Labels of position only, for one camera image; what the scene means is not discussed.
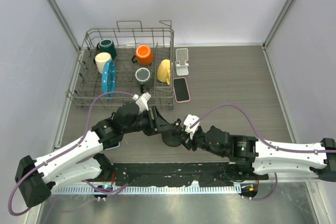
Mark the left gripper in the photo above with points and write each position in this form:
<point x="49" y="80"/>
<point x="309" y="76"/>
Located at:
<point x="156" y="124"/>

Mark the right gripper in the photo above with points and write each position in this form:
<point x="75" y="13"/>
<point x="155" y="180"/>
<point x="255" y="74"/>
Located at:
<point x="190" y="142"/>

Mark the black round-base phone stand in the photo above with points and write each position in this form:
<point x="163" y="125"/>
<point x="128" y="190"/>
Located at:
<point x="171" y="137"/>

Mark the phone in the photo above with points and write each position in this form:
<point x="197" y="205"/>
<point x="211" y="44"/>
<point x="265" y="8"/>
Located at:
<point x="116" y="145"/>
<point x="181" y="91"/>

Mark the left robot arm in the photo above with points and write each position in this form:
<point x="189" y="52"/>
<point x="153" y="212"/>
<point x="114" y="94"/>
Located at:
<point x="82" y="158"/>

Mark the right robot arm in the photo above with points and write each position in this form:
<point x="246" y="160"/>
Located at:
<point x="265" y="157"/>

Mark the phone in pink case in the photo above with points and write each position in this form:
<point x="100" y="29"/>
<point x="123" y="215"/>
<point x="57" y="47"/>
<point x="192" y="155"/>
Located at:
<point x="181" y="91"/>

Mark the white folding phone stand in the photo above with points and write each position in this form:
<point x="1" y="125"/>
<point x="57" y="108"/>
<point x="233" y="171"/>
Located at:
<point x="181" y="61"/>

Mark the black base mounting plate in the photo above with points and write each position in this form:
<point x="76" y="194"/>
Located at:
<point x="210" y="174"/>

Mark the grey mug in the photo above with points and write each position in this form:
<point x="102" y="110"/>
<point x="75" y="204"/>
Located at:
<point x="145" y="79"/>

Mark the yellow mug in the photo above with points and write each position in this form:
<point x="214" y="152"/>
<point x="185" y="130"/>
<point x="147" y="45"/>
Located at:
<point x="163" y="73"/>

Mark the orange mug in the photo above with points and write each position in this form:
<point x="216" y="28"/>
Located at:
<point x="143" y="55"/>

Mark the blue dotted plate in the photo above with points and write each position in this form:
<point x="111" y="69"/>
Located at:
<point x="108" y="77"/>

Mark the cream ribbed mug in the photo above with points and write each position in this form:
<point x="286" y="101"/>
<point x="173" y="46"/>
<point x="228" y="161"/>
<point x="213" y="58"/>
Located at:
<point x="101" y="59"/>

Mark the dark green mug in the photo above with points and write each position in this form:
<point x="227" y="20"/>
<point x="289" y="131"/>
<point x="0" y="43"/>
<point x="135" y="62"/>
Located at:
<point x="107" y="45"/>

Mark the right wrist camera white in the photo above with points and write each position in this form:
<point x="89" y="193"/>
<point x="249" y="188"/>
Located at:
<point x="191" y="123"/>

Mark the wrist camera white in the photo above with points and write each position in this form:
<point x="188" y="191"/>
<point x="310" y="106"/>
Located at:
<point x="191" y="123"/>
<point x="142" y="101"/>

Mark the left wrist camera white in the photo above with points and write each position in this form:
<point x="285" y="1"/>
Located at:
<point x="142" y="101"/>

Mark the white slotted cable duct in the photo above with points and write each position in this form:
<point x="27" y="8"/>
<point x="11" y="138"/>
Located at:
<point x="194" y="188"/>

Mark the grey wire dish rack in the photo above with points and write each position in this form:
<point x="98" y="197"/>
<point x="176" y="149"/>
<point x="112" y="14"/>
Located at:
<point x="86" y="81"/>

